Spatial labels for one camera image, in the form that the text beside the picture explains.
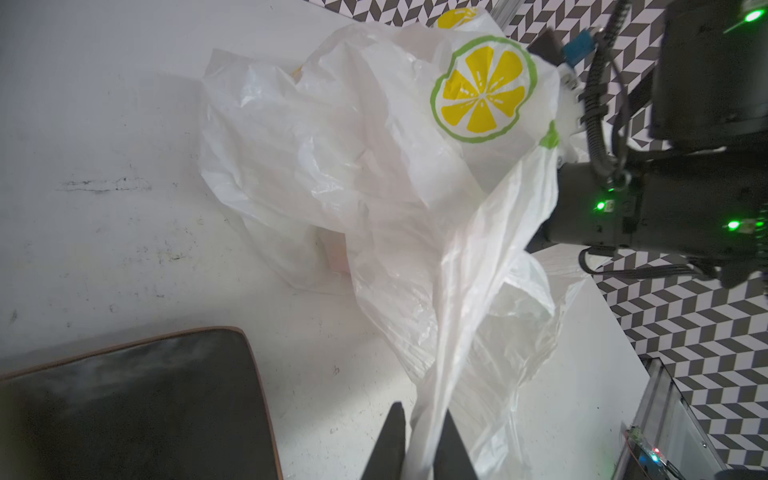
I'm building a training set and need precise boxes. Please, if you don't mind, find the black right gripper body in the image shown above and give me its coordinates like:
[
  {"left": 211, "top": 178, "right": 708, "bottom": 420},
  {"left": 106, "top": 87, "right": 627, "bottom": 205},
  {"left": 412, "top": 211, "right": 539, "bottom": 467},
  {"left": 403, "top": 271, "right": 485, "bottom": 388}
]
[{"left": 526, "top": 163, "right": 642, "bottom": 252}]

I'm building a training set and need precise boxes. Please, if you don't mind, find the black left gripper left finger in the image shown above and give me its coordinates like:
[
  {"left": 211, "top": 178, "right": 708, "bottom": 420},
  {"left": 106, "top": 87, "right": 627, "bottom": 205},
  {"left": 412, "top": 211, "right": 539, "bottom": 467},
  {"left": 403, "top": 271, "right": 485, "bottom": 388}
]
[{"left": 361, "top": 402, "right": 406, "bottom": 480}]

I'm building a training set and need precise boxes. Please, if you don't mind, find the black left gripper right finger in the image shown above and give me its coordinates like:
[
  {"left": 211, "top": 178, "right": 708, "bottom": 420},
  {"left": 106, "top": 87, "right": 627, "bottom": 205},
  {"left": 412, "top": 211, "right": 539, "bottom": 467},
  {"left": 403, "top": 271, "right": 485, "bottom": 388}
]
[{"left": 433, "top": 411, "right": 478, "bottom": 480}]

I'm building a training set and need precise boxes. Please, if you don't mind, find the white plastic bag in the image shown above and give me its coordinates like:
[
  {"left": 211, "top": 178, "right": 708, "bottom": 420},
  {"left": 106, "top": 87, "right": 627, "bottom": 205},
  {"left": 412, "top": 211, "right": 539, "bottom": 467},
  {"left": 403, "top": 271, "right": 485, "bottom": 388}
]
[{"left": 200, "top": 8, "right": 584, "bottom": 479}]

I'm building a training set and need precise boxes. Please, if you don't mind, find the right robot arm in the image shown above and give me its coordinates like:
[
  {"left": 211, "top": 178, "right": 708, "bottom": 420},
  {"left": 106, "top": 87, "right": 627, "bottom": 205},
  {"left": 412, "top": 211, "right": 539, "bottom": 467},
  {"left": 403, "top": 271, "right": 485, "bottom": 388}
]
[{"left": 528, "top": 1, "right": 767, "bottom": 288}]

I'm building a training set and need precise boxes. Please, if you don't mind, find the black tray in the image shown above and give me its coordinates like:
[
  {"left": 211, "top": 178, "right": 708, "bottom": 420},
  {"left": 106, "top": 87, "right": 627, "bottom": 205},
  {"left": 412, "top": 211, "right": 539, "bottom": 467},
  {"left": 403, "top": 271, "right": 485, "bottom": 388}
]
[{"left": 1, "top": 327, "right": 282, "bottom": 479}]

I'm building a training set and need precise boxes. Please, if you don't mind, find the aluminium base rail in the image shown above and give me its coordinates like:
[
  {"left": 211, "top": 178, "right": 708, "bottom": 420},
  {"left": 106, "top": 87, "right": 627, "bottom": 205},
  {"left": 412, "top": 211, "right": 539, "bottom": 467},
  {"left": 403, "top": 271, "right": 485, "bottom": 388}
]
[{"left": 613, "top": 356, "right": 727, "bottom": 479}]

